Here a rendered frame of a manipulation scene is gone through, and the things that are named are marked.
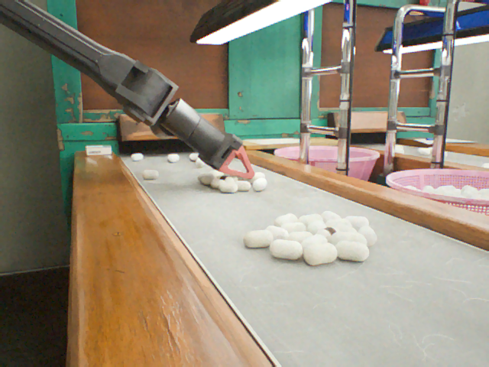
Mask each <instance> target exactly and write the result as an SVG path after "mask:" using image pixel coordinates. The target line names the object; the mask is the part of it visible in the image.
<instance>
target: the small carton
mask: <svg viewBox="0 0 489 367"><path fill-rule="evenodd" d="M106 154H112V147H111V146H90V147H86V155H87V156H88V155H106Z"/></svg>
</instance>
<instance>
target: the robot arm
mask: <svg viewBox="0 0 489 367"><path fill-rule="evenodd" d="M0 24H3V25H4V26H6V27H7V28H9V29H11V30H12V31H14V32H15V33H17V34H19V35H21V36H22V37H24V38H25V39H27V40H29V41H30V42H32V43H34V44H36V45H37V46H39V47H41V48H43V49H44V50H46V51H47V52H49V53H51V54H53V55H54V56H55V57H58V58H59V59H61V60H62V61H64V62H65V63H68V64H69V65H70V66H72V67H74V68H76V69H77V70H79V71H80V72H82V73H84V74H86V75H87V76H88V77H89V78H90V79H92V80H93V81H95V82H96V83H97V84H98V85H100V86H101V87H102V88H103V89H104V90H105V92H106V93H108V94H109V95H110V96H112V97H114V98H116V99H117V101H118V104H120V105H121V106H124V107H123V109H122V111H123V112H124V113H125V114H126V115H127V116H128V117H129V118H132V119H133V120H135V121H136V122H137V123H138V124H139V123H141V122H143V123H144V124H145V125H147V126H150V129H151V131H152V133H153V134H154V135H155V136H157V137H158V138H172V137H176V136H177V137H178V138H179V139H181V140H183V141H184V142H186V144H187V145H189V146H190V147H191V148H192V149H193V150H194V151H196V152H197V153H199V155H198V158H199V159H200V160H201V161H202V162H204V163H205V164H207V165H208V166H210V167H211V168H212V169H214V170H217V171H218V172H222V173H227V174H232V175H236V176H239V177H242V178H245V179H249V180H252V179H253V177H254V175H255V172H254V169H253V167H252V166H251V162H250V161H249V160H248V158H247V155H246V154H245V150H244V148H243V145H242V144H243V141H242V140H241V139H240V138H238V137H237V136H236V135H233V134H231V133H227V132H221V131H219V130H218V129H217V128H216V127H215V126H213V125H212V124H211V123H209V122H208V121H207V120H206V119H205V118H204V117H202V116H201V115H200V114H199V113H198V112H197V111H196V110H195V109H193V108H191V107H190V106H189V105H187V104H186V103H185V102H184V101H183V100H182V99H181V98H178V99H177V100H176V101H174V102H171V103H169V101H170V100H171V99H172V97H173V95H174V93H175V92H176V91H177V89H178V88H179V87H178V86H177V85H176V84H175V83H173V82H172V81H171V80H169V79H168V78H167V77H165V76H164V75H163V74H162V73H161V72H158V71H157V70H155V69H152V68H150V67H147V66H146V65H144V64H143V63H141V62H140V61H138V60H137V61H134V60H132V59H131V58H130V57H128V56H126V55H125V54H119V53H116V52H114V51H112V50H109V49H107V48H105V47H103V46H101V45H99V44H97V43H96V42H94V41H92V39H90V38H89V37H87V36H86V35H84V34H82V33H79V32H78V31H76V30H75V29H73V28H72V27H70V26H69V25H67V24H65V23H63V22H62V21H60V20H59V19H57V18H55V17H54V16H53V15H50V14H49V13H47V12H46V11H44V10H43V9H41V8H39V7H37V6H36V5H34V4H33V3H31V2H29V1H28V0H0ZM168 103H169V104H168ZM236 155H237V156H238V158H239V160H240V161H241V163H242V164H243V165H244V168H245V169H246V172H243V171H238V170H235V169H232V168H229V167H228V166H229V165H230V163H231V162H232V160H233V159H234V158H235V156H236Z"/></svg>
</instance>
